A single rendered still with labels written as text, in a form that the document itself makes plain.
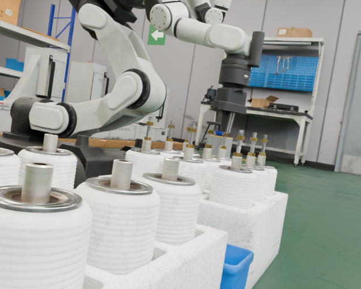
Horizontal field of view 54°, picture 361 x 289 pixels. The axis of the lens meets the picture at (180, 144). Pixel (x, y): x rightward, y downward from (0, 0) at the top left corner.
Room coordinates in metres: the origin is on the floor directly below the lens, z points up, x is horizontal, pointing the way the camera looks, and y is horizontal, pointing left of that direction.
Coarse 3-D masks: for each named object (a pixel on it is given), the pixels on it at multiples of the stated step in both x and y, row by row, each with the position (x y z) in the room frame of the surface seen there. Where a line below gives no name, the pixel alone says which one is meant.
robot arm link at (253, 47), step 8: (256, 32) 1.01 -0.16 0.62; (248, 40) 1.02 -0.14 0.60; (256, 40) 1.01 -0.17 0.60; (248, 48) 1.02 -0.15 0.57; (256, 48) 1.01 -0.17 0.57; (232, 56) 1.02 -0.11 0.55; (240, 56) 1.02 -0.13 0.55; (248, 56) 1.03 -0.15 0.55; (256, 56) 1.01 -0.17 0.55; (224, 64) 1.02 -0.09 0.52; (232, 64) 1.01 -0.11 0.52; (240, 64) 1.00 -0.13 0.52; (248, 64) 1.01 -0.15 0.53; (256, 64) 1.01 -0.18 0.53
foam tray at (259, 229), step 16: (208, 192) 0.86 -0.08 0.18; (208, 208) 0.72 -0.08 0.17; (224, 208) 0.71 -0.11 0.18; (256, 208) 0.75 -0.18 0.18; (272, 208) 0.83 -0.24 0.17; (208, 224) 0.72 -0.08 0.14; (224, 224) 0.71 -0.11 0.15; (240, 224) 0.69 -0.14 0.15; (256, 224) 0.70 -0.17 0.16; (272, 224) 0.87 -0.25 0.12; (240, 240) 0.69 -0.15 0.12; (256, 240) 0.73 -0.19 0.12; (272, 240) 0.90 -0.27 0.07; (256, 256) 0.75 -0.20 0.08; (272, 256) 0.94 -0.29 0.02; (256, 272) 0.78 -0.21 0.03
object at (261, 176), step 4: (244, 168) 0.86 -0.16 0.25; (256, 172) 0.85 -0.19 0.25; (260, 172) 0.85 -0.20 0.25; (264, 172) 0.86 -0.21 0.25; (256, 176) 0.84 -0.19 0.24; (260, 176) 0.85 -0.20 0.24; (264, 176) 0.86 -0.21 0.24; (256, 180) 0.85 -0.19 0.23; (260, 180) 0.85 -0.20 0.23; (264, 180) 0.86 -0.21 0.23; (256, 184) 0.85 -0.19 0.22; (260, 184) 0.85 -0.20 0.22; (264, 184) 0.86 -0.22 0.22; (256, 188) 0.85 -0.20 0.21; (260, 188) 0.85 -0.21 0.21; (264, 188) 0.87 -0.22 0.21; (256, 192) 0.85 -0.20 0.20; (260, 192) 0.85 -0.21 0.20; (264, 192) 0.87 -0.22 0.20; (256, 196) 0.85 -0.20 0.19; (260, 196) 0.85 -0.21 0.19; (256, 200) 0.85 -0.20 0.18; (260, 200) 0.86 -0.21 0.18
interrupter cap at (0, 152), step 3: (0, 150) 0.52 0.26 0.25; (3, 150) 0.52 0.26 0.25; (6, 150) 0.53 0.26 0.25; (9, 150) 0.53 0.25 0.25; (0, 153) 0.48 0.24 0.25; (3, 153) 0.49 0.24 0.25; (6, 153) 0.49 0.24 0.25; (9, 153) 0.50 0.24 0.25; (12, 153) 0.50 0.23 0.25; (0, 156) 0.48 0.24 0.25; (3, 156) 0.48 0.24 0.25; (6, 156) 0.49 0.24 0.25; (9, 156) 0.50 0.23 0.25
